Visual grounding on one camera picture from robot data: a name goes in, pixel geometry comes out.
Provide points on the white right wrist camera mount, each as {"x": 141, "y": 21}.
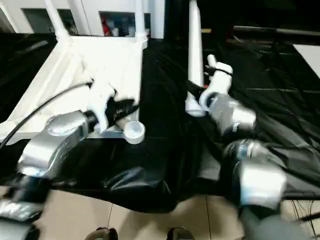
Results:
{"x": 220, "y": 85}

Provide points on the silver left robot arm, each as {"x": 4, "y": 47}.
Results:
{"x": 57, "y": 135}

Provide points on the black glossy mat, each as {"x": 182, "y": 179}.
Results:
{"x": 162, "y": 100}

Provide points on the small yellow label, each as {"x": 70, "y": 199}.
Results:
{"x": 206, "y": 30}

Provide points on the white cabinet with glass doors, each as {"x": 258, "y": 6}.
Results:
{"x": 85, "y": 15}

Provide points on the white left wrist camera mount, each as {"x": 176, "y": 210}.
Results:
{"x": 100, "y": 100}

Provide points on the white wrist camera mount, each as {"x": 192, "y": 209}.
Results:
{"x": 100, "y": 100}
{"x": 220, "y": 85}

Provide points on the dark rounded robot body part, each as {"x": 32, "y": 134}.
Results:
{"x": 102, "y": 235}
{"x": 180, "y": 235}

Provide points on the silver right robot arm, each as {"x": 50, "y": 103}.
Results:
{"x": 235, "y": 117}

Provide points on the white flat board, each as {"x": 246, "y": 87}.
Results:
{"x": 310, "y": 60}

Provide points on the black metal table leg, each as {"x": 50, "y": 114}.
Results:
{"x": 310, "y": 216}

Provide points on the black horizontal bar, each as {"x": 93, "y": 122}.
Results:
{"x": 275, "y": 31}

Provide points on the white plastic stool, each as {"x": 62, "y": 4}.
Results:
{"x": 75, "y": 62}

